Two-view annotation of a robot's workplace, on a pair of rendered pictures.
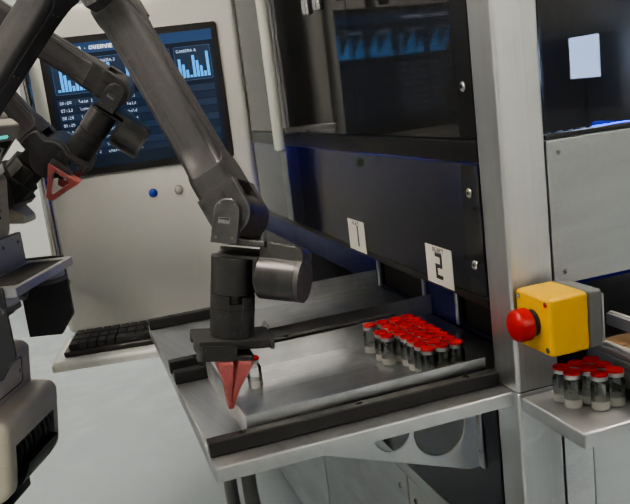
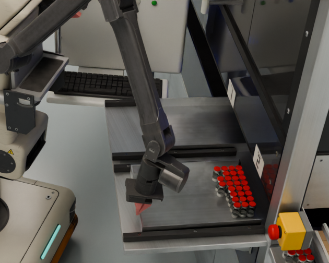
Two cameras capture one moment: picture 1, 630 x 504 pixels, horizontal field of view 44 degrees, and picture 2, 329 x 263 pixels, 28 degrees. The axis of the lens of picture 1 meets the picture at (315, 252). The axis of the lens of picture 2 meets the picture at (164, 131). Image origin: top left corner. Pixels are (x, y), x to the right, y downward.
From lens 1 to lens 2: 0.98 m
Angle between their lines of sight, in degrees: 27
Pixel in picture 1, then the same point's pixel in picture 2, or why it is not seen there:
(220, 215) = (150, 147)
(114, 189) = not seen: outside the picture
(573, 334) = (294, 244)
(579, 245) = (319, 195)
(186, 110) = (145, 89)
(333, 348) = (197, 169)
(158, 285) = (113, 51)
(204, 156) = (149, 115)
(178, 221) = not seen: hidden behind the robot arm
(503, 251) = (280, 192)
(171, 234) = not seen: hidden behind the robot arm
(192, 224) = (141, 22)
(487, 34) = (301, 110)
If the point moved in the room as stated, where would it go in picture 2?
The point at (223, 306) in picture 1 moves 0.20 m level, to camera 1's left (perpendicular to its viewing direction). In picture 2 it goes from (143, 182) to (69, 170)
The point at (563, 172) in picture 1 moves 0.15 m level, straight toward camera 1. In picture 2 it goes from (321, 168) to (303, 204)
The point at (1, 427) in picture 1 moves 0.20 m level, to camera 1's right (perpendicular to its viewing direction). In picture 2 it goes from (21, 150) to (80, 159)
